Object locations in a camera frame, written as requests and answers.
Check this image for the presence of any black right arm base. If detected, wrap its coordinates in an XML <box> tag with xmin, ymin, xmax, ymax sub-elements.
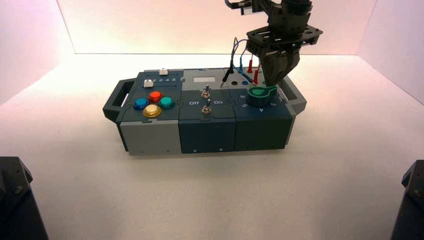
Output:
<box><xmin>390</xmin><ymin>159</ymin><xmax>424</xmax><ymax>240</ymax></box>

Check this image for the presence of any yellow round push button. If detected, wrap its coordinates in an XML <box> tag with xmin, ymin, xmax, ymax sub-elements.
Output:
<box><xmin>142</xmin><ymin>104</ymin><xmax>163</xmax><ymax>119</ymax></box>

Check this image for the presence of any dark modular control box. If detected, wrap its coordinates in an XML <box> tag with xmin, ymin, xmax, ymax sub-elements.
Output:
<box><xmin>102</xmin><ymin>67</ymin><xmax>307</xmax><ymax>156</ymax></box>

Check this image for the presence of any black jumper cable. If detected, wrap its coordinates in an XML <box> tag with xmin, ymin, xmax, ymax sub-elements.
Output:
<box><xmin>230</xmin><ymin>37</ymin><xmax>240</xmax><ymax>67</ymax></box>

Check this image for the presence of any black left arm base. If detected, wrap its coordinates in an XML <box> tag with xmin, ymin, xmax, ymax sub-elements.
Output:
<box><xmin>0</xmin><ymin>156</ymin><xmax>50</xmax><ymax>240</ymax></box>

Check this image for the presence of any blue jumper cable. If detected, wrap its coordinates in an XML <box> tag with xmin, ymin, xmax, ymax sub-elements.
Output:
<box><xmin>236</xmin><ymin>39</ymin><xmax>250</xmax><ymax>61</ymax></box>

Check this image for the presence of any black banana plug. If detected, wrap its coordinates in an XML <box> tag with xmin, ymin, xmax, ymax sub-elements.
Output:
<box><xmin>220</xmin><ymin>60</ymin><xmax>236</xmax><ymax>89</ymax></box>

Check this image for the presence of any green rotary knob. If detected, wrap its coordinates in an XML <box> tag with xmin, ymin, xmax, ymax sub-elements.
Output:
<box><xmin>247</xmin><ymin>85</ymin><xmax>279</xmax><ymax>108</ymax></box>

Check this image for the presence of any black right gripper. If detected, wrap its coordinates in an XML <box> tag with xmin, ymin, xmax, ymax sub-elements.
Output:
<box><xmin>246</xmin><ymin>1</ymin><xmax>324</xmax><ymax>89</ymax></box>

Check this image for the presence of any blue round push button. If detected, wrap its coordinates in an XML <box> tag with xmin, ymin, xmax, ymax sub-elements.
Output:
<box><xmin>133</xmin><ymin>97</ymin><xmax>150</xmax><ymax>112</ymax></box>

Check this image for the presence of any red round push button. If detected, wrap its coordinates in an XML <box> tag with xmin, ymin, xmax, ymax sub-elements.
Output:
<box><xmin>147</xmin><ymin>91</ymin><xmax>164</xmax><ymax>104</ymax></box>

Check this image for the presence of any teal round push button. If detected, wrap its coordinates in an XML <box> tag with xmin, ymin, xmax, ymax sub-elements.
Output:
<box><xmin>158</xmin><ymin>96</ymin><xmax>176</xmax><ymax>110</ymax></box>

